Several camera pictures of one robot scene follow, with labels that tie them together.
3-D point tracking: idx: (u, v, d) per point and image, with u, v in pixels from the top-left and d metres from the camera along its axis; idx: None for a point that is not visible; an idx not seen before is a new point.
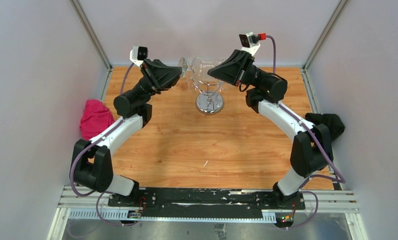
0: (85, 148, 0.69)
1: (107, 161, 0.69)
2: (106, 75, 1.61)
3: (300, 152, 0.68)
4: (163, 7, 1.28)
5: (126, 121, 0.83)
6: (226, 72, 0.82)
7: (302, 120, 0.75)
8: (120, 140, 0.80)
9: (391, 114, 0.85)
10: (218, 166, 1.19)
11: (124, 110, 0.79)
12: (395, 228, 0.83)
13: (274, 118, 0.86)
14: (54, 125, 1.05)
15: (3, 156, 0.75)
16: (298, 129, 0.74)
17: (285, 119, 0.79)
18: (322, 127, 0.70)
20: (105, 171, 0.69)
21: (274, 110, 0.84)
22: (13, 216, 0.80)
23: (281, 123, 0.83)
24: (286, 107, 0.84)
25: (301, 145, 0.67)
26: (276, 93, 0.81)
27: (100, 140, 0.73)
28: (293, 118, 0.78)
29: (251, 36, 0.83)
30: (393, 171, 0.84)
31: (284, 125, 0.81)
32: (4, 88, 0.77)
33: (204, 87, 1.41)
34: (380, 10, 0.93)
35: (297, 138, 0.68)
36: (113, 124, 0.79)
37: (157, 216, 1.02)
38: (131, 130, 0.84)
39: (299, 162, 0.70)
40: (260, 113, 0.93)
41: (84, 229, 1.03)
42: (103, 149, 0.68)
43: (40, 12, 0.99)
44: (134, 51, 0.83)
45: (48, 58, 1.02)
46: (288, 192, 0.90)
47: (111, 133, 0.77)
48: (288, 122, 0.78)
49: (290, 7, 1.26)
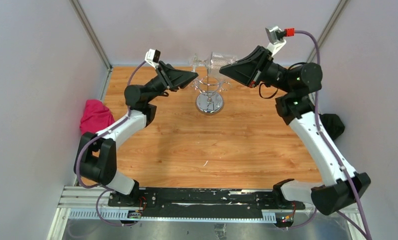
0: (90, 141, 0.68)
1: (113, 153, 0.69)
2: (106, 75, 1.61)
3: (331, 202, 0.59)
4: (163, 7, 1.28)
5: (130, 118, 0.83)
6: (240, 72, 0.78)
7: (344, 166, 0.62)
8: (125, 136, 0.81)
9: (392, 114, 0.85)
10: (218, 166, 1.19)
11: (135, 98, 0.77)
12: (395, 228, 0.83)
13: (306, 141, 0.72)
14: (53, 125, 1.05)
15: (3, 156, 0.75)
16: (338, 176, 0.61)
17: (324, 156, 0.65)
18: (365, 179, 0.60)
20: (110, 162, 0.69)
21: (313, 136, 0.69)
22: (13, 216, 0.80)
23: (316, 154, 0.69)
24: (328, 138, 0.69)
25: (337, 199, 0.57)
26: (309, 78, 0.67)
27: (107, 133, 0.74)
28: (335, 159, 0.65)
29: (274, 32, 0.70)
30: (393, 171, 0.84)
31: (319, 158, 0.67)
32: (4, 88, 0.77)
33: (204, 87, 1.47)
34: (381, 9, 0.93)
35: (336, 191, 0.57)
36: (118, 120, 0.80)
37: (157, 216, 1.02)
38: (135, 127, 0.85)
39: (323, 205, 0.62)
40: (290, 127, 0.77)
41: (84, 230, 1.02)
42: (109, 143, 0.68)
43: (40, 12, 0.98)
44: (150, 53, 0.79)
45: (48, 58, 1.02)
46: (290, 197, 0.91)
47: (117, 127, 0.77)
48: (327, 162, 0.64)
49: (290, 7, 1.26)
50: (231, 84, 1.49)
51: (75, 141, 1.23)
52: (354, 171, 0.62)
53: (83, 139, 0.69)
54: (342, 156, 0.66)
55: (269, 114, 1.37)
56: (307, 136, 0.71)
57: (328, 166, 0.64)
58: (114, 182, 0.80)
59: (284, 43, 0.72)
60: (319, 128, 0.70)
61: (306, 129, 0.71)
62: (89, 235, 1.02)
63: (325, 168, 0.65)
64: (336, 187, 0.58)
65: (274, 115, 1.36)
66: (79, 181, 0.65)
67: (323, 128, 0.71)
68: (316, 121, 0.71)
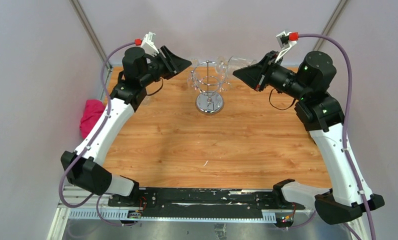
0: (70, 164, 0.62)
1: (98, 171, 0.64)
2: (106, 75, 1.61)
3: (339, 218, 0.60)
4: (163, 7, 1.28)
5: (111, 115, 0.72)
6: (249, 75, 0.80)
7: (363, 190, 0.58)
8: (110, 140, 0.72)
9: (393, 114, 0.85)
10: (218, 166, 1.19)
11: (140, 53, 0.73)
12: (397, 228, 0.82)
13: (325, 155, 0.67)
14: (53, 125, 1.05)
15: (3, 156, 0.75)
16: (354, 200, 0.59)
17: (344, 177, 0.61)
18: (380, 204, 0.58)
20: (98, 180, 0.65)
21: (335, 152, 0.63)
22: (13, 216, 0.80)
23: (333, 170, 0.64)
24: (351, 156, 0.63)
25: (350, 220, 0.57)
26: (316, 62, 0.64)
27: (86, 151, 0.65)
28: (355, 181, 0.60)
29: (281, 36, 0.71)
30: (394, 171, 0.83)
31: (337, 175, 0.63)
32: (4, 87, 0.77)
33: (204, 87, 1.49)
34: (381, 9, 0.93)
35: (353, 215, 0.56)
36: (97, 127, 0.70)
37: (157, 216, 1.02)
38: (120, 123, 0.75)
39: (330, 214, 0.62)
40: (312, 136, 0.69)
41: (84, 230, 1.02)
42: (89, 166, 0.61)
43: (40, 12, 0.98)
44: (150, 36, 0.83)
45: (48, 58, 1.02)
46: (290, 198, 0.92)
47: (97, 137, 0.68)
48: (346, 183, 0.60)
49: (290, 7, 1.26)
50: (231, 84, 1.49)
51: (75, 141, 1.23)
52: (371, 194, 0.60)
53: (63, 160, 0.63)
54: (362, 176, 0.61)
55: (270, 114, 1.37)
56: (329, 150, 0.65)
57: (346, 187, 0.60)
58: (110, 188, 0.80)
59: (291, 48, 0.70)
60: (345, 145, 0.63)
61: (330, 144, 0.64)
62: (89, 235, 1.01)
63: (341, 188, 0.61)
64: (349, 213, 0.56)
65: (275, 115, 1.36)
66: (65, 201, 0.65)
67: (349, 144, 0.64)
68: (344, 135, 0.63)
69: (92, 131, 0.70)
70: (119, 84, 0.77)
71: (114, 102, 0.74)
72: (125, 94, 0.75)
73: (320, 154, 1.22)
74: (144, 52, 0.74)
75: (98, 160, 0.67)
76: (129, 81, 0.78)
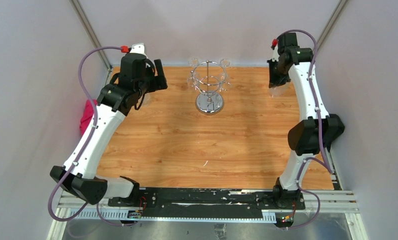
0: (60, 180, 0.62)
1: (90, 185, 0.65)
2: (106, 74, 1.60)
3: (298, 134, 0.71)
4: (163, 7, 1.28)
5: (99, 124, 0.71)
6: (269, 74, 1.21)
7: (319, 108, 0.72)
8: (99, 151, 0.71)
9: (392, 114, 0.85)
10: (218, 166, 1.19)
11: (141, 56, 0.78)
12: (396, 228, 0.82)
13: (297, 85, 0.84)
14: (53, 124, 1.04)
15: (2, 155, 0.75)
16: (310, 114, 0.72)
17: (305, 98, 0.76)
18: (334, 122, 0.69)
20: (91, 192, 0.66)
21: (300, 79, 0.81)
22: (12, 216, 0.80)
23: (300, 98, 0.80)
24: (314, 84, 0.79)
25: (303, 129, 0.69)
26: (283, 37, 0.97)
27: (73, 167, 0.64)
28: (313, 100, 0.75)
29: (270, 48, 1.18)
30: (393, 171, 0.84)
31: (302, 99, 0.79)
32: (3, 87, 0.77)
33: (204, 87, 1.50)
34: (380, 9, 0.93)
35: (304, 123, 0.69)
36: (84, 138, 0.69)
37: (157, 216, 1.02)
38: (108, 132, 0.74)
39: (294, 139, 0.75)
40: (291, 74, 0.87)
41: (84, 230, 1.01)
42: (78, 183, 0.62)
43: (39, 12, 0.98)
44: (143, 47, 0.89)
45: (47, 58, 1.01)
46: (288, 186, 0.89)
47: (85, 151, 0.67)
48: (306, 102, 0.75)
49: (290, 7, 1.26)
50: (231, 84, 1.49)
51: (75, 141, 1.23)
52: (327, 114, 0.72)
53: (52, 175, 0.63)
54: (322, 101, 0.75)
55: (270, 114, 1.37)
56: (298, 80, 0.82)
57: (306, 105, 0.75)
58: (109, 190, 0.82)
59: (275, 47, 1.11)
60: (310, 73, 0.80)
61: (298, 74, 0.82)
62: (89, 235, 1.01)
63: (304, 107, 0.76)
64: (302, 121, 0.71)
65: (274, 115, 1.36)
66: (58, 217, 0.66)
67: (314, 75, 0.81)
68: (309, 68, 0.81)
69: (79, 144, 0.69)
70: (107, 87, 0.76)
71: (101, 109, 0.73)
72: (115, 96, 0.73)
73: None
74: (144, 57, 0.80)
75: (87, 175, 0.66)
76: (120, 85, 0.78)
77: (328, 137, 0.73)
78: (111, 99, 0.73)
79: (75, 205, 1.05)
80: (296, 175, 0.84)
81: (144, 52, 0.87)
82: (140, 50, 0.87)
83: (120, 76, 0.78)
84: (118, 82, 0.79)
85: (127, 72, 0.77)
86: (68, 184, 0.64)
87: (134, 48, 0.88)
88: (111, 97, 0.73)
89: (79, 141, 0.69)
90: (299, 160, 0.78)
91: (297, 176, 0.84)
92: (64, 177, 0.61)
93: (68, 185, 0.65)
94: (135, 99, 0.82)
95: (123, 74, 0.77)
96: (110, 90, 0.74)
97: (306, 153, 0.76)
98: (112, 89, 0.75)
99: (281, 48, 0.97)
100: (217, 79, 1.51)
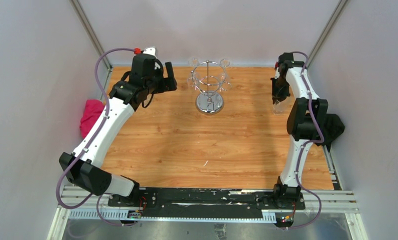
0: (68, 166, 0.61)
1: (97, 173, 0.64)
2: (106, 74, 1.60)
3: (295, 112, 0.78)
4: (163, 7, 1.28)
5: (110, 115, 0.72)
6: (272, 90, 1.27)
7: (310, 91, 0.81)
8: (109, 141, 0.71)
9: (391, 114, 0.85)
10: (219, 166, 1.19)
11: (151, 56, 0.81)
12: (396, 228, 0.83)
13: (293, 85, 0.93)
14: (53, 124, 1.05)
15: (3, 155, 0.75)
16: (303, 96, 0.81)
17: (298, 86, 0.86)
18: (324, 103, 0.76)
20: (97, 181, 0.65)
21: (295, 76, 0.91)
22: (11, 217, 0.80)
23: (295, 90, 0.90)
24: (307, 78, 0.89)
25: (297, 105, 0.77)
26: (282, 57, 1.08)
27: (83, 153, 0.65)
28: (305, 87, 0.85)
29: None
30: (393, 171, 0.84)
31: (297, 91, 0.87)
32: (3, 89, 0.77)
33: (204, 87, 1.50)
34: (381, 9, 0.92)
35: (297, 100, 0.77)
36: (96, 126, 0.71)
37: (157, 216, 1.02)
38: (118, 125, 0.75)
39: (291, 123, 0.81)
40: (288, 81, 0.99)
41: (84, 230, 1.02)
42: (87, 170, 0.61)
43: (39, 12, 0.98)
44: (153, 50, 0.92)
45: (47, 58, 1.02)
46: (288, 180, 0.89)
47: (95, 139, 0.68)
48: (299, 89, 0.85)
49: (289, 6, 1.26)
50: (231, 84, 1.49)
51: (75, 141, 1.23)
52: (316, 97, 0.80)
53: (61, 161, 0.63)
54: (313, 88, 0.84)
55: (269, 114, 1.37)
56: (292, 79, 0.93)
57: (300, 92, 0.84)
58: (109, 190, 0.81)
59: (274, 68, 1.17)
60: (302, 71, 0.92)
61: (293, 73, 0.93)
62: (89, 235, 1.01)
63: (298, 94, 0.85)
64: (297, 100, 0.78)
65: (275, 115, 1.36)
66: (64, 204, 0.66)
67: (306, 73, 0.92)
68: (302, 69, 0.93)
69: (91, 132, 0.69)
70: (119, 83, 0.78)
71: (113, 102, 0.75)
72: (126, 91, 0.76)
73: (320, 155, 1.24)
74: (154, 57, 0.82)
75: (95, 162, 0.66)
76: (131, 82, 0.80)
77: (322, 121, 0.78)
78: (123, 95, 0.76)
79: (74, 204, 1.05)
80: (296, 162, 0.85)
81: (155, 55, 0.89)
82: (151, 53, 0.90)
83: (131, 74, 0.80)
84: (129, 79, 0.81)
85: (138, 70, 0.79)
86: (75, 172, 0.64)
87: (146, 50, 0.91)
88: (122, 92, 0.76)
89: (91, 130, 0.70)
90: (297, 146, 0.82)
91: (297, 166, 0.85)
92: (73, 164, 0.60)
93: (75, 173, 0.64)
94: (145, 96, 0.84)
95: (134, 72, 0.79)
96: (122, 86, 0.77)
97: (303, 138, 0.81)
98: (124, 85, 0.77)
99: (278, 63, 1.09)
100: (217, 79, 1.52)
